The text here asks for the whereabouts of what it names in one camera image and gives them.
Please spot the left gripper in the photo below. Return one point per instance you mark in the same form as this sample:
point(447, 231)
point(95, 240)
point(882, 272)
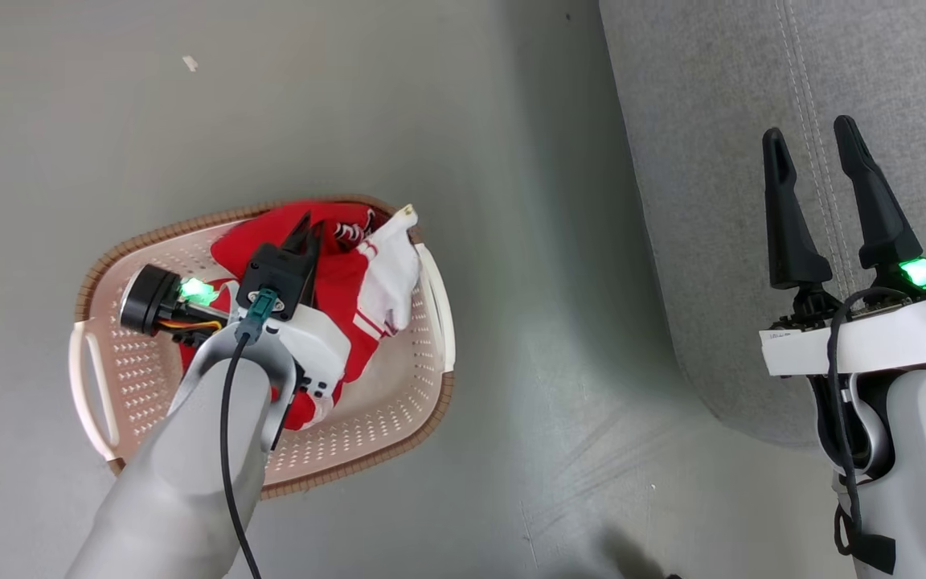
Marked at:
point(314, 342)

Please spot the grey fabric sofa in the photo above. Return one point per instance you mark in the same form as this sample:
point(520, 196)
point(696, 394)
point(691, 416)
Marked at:
point(712, 161)

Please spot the red garment with white stripes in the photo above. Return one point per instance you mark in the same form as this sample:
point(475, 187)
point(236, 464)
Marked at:
point(334, 299)

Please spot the pink perforated laundry basket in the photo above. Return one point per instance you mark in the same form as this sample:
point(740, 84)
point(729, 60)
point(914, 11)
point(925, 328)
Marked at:
point(399, 402)

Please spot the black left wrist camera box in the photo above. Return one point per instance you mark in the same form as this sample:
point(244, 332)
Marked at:
point(278, 273)

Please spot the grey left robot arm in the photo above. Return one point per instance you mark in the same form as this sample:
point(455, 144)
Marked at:
point(182, 482)

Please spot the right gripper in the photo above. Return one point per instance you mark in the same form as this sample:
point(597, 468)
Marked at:
point(873, 342)

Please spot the small white paper scrap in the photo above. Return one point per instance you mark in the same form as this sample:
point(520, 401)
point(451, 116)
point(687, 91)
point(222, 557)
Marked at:
point(190, 63)

